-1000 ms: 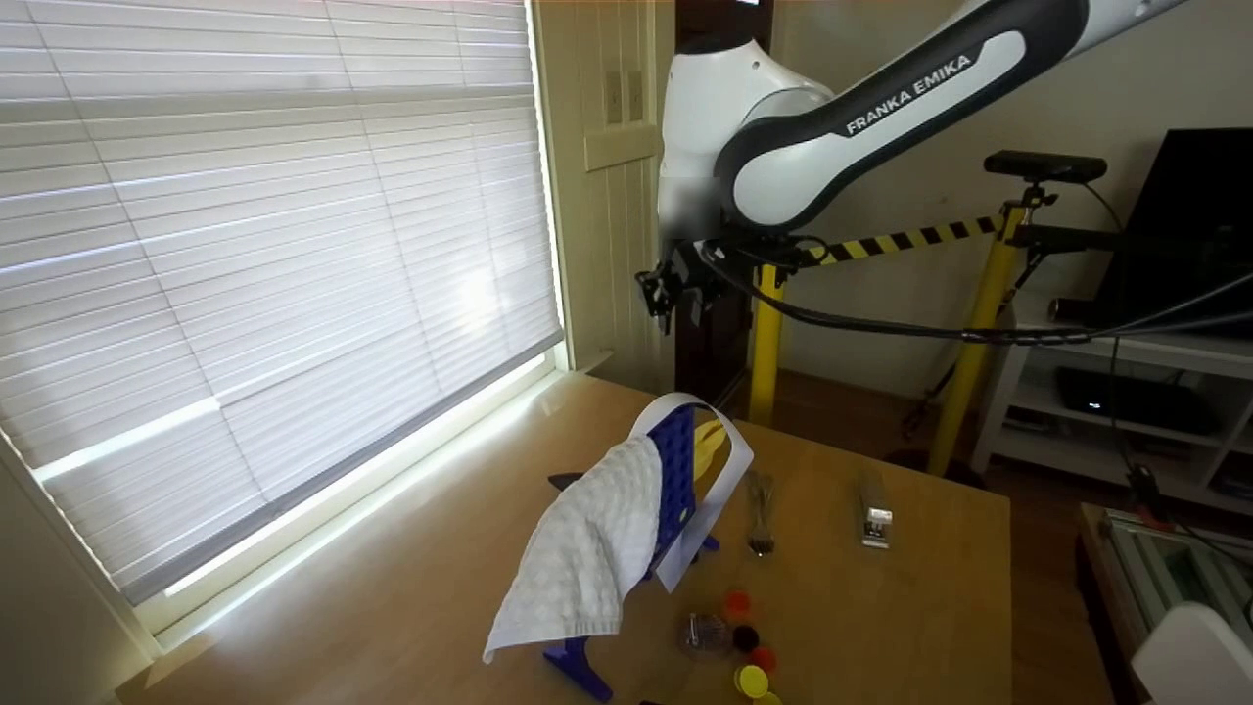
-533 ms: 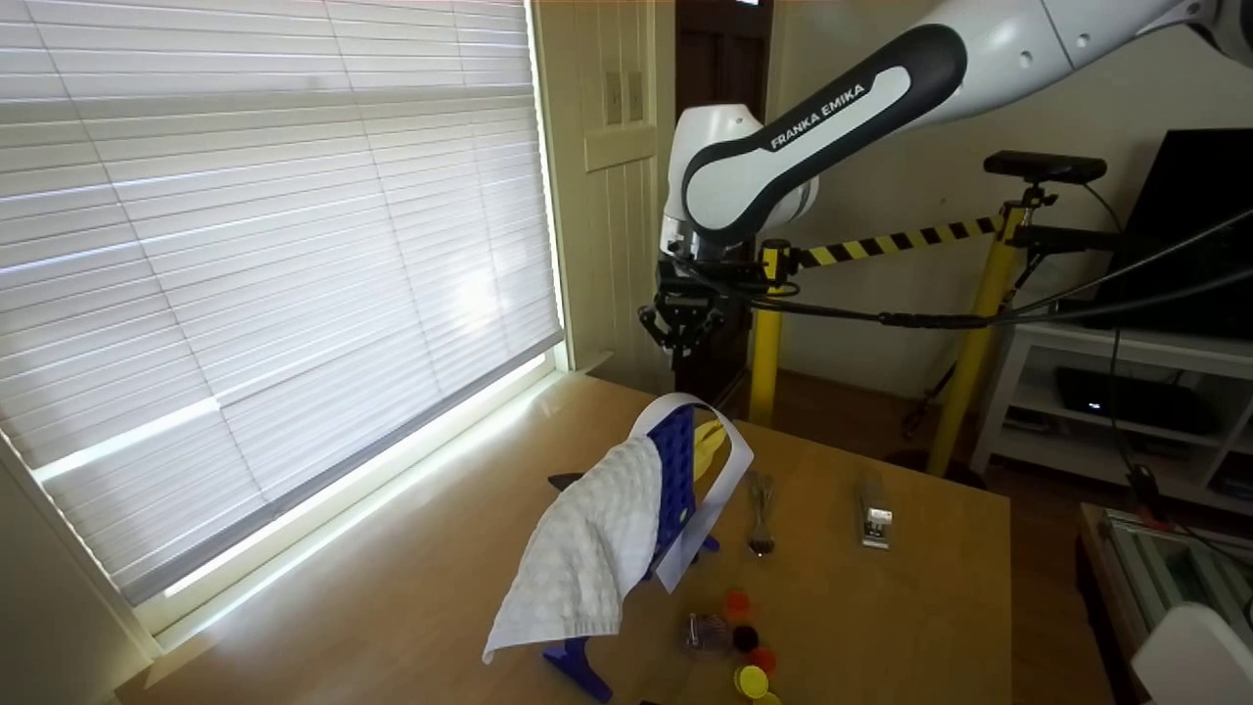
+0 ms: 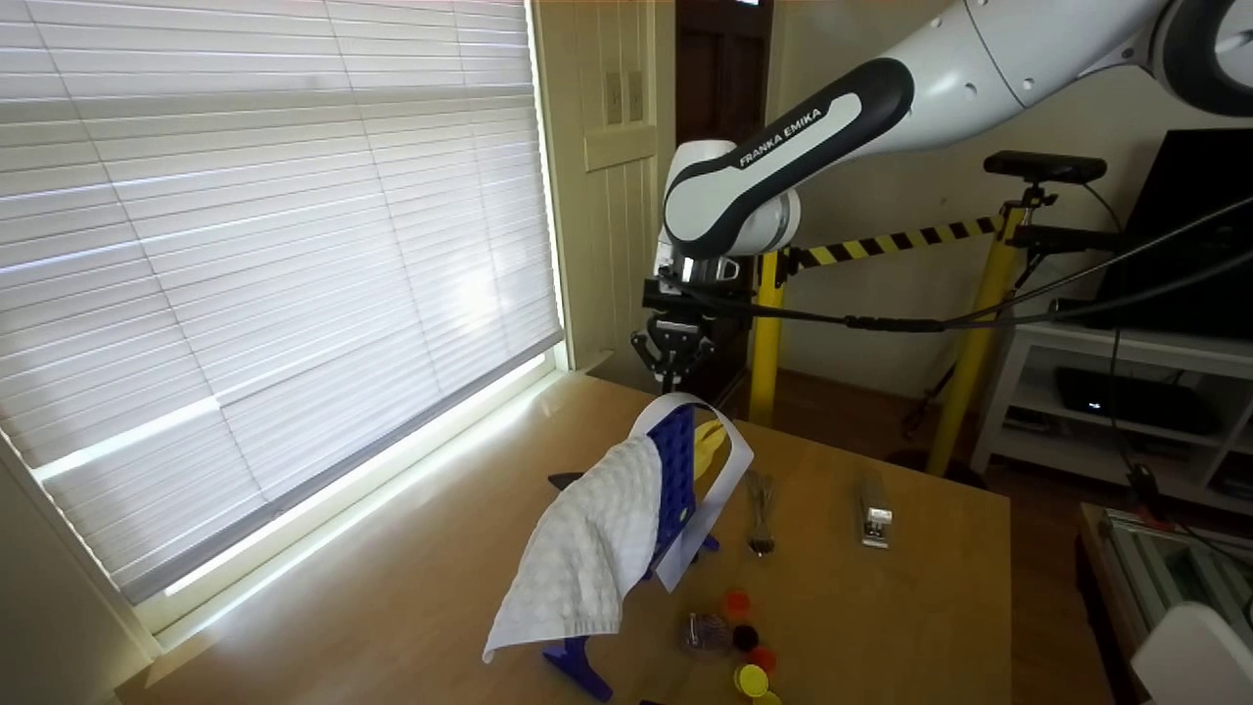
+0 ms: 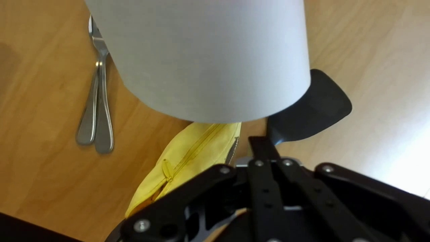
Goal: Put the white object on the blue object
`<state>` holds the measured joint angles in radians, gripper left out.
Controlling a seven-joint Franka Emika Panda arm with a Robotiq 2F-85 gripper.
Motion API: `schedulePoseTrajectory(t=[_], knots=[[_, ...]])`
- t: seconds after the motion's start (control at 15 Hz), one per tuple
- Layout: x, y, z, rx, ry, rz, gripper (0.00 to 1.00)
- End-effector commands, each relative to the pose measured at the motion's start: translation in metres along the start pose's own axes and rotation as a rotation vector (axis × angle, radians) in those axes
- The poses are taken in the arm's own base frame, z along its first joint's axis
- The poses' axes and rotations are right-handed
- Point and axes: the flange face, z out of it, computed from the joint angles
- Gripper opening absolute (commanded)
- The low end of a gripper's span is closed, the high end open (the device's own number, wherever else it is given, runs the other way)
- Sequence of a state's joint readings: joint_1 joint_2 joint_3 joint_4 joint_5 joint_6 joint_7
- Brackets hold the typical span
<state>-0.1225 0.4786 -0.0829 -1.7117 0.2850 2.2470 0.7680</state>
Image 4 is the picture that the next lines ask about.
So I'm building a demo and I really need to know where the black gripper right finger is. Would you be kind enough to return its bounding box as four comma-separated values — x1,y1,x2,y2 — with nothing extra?
267,146,430,242

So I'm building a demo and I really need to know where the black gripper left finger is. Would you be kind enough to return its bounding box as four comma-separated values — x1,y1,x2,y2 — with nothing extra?
118,136,286,242

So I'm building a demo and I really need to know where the silver spoon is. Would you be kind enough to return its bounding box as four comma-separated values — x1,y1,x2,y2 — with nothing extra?
75,25,107,148

